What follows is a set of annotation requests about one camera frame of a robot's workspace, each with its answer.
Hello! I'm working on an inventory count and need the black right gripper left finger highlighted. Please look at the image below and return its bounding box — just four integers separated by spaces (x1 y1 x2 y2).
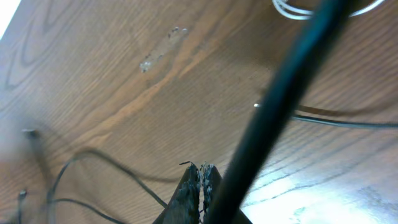
153 161 201 224

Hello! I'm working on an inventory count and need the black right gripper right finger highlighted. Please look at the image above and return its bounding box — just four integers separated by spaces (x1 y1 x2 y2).
200 163 253 224

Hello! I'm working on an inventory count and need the white USB cable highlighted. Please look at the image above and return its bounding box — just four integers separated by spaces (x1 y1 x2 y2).
272 0 386 21

